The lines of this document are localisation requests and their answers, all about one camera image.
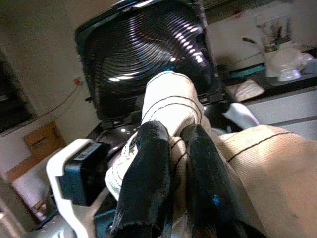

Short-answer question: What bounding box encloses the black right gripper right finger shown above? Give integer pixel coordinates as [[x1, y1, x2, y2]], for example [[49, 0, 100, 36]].
[[181, 124, 249, 238]]

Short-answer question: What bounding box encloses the black glass washer lid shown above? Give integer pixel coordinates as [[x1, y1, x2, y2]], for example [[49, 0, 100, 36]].
[[75, 0, 225, 126]]

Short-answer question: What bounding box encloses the white cylindrical bin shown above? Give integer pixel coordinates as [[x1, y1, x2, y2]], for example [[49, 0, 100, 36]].
[[11, 171, 50, 214]]

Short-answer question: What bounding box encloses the brown cardboard box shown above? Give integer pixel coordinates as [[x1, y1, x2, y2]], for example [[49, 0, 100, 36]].
[[23, 121, 67, 161]]

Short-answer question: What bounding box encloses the glass vase with plant stems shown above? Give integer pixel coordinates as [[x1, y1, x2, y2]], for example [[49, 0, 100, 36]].
[[242, 9, 294, 52]]

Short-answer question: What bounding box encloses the white ceramic pot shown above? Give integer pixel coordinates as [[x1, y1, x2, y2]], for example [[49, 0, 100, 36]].
[[262, 46, 309, 82]]

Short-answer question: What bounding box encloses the dark window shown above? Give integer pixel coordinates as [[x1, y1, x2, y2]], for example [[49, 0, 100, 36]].
[[0, 49, 35, 133]]

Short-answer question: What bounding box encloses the beige garment with dark stitching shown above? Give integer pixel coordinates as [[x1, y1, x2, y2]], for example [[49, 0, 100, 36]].
[[105, 71, 317, 238]]

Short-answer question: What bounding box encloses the folded white cloth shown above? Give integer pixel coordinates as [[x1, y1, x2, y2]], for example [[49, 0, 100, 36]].
[[226, 79, 266, 102]]

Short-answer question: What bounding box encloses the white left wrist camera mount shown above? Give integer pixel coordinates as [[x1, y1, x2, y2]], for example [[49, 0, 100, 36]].
[[46, 138, 111, 238]]

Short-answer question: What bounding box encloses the grey cabinet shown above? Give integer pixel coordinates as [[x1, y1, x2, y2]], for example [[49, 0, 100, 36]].
[[244, 84, 317, 141]]

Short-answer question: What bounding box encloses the orange wall cable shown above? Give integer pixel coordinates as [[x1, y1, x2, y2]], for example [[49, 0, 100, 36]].
[[33, 84, 84, 119]]

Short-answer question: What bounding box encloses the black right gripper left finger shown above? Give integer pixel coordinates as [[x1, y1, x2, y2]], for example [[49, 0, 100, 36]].
[[110, 120, 174, 238]]

